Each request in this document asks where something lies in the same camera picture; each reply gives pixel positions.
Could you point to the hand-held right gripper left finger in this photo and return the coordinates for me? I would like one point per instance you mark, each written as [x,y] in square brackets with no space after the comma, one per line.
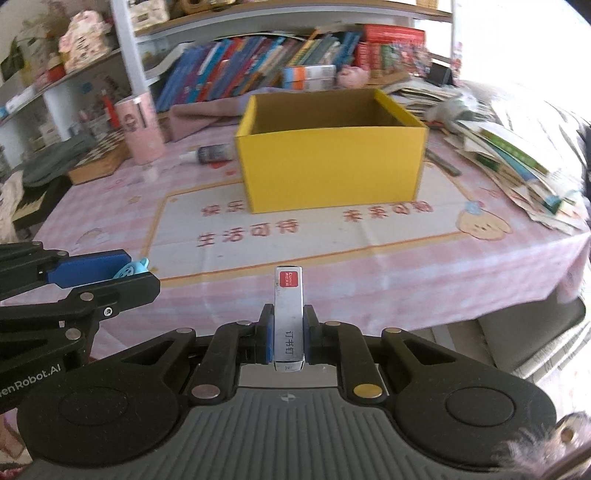
[265,337]

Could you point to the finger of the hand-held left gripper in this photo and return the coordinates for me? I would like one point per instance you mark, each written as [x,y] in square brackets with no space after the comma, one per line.
[134,288]
[87,267]

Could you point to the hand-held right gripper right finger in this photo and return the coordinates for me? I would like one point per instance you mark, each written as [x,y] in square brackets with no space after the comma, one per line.
[310,339]

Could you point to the light blue round toy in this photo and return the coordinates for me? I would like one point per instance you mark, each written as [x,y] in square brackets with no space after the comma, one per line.
[127,270]

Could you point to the silver staple box red label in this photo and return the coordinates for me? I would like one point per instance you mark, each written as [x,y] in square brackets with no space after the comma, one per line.
[289,323]

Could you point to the yellow cardboard box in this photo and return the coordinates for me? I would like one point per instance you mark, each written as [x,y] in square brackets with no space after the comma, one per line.
[332,170]

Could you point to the pink cylindrical container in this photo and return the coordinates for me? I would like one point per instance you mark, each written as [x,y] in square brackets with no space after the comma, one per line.
[141,129]

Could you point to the wooden chessboard box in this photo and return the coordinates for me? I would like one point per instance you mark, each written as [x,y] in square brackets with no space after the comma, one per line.
[99,159]

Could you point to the dark glue bottle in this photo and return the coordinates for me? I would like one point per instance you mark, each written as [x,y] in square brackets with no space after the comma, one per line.
[214,153]

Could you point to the red bottle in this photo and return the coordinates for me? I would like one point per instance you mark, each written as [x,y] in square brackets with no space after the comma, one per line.
[108,110]

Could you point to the purple cloth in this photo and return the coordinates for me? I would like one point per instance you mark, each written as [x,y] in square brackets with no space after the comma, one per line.
[203,115]

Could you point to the white shelf unit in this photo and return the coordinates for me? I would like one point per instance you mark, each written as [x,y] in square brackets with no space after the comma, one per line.
[127,50]

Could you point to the grey chair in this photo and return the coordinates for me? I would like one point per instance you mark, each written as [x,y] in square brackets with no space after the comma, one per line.
[531,332]

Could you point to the dark pen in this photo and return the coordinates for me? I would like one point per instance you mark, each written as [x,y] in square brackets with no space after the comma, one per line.
[444,163]

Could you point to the floral fabric box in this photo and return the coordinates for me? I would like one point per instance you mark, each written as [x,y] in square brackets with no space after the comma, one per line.
[85,41]

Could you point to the row of colourful books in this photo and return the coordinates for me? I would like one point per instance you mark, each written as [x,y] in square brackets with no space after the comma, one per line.
[221,69]

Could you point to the fuzzy purple sleeve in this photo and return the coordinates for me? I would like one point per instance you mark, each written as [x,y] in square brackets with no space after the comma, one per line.
[531,450]

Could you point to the cream tissue box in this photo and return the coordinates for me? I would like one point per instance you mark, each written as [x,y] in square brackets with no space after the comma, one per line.
[148,14]

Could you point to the orange and white carton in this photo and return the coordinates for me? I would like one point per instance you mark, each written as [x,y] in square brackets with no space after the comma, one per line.
[309,77]

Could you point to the pink pig plush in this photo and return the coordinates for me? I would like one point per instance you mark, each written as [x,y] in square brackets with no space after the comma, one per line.
[352,77]

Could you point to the pile of booklets and papers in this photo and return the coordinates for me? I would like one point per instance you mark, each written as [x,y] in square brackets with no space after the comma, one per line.
[512,157]

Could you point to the brown cardboard sheet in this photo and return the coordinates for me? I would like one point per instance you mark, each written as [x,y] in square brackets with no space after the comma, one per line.
[390,77]

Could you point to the row of red printed boxes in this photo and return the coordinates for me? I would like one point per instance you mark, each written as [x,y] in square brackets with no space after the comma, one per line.
[392,59]

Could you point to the black phone stand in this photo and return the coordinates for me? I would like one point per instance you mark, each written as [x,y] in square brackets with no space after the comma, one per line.
[440,74]

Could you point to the long red box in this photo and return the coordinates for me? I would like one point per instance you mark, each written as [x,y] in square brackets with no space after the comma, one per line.
[395,34]

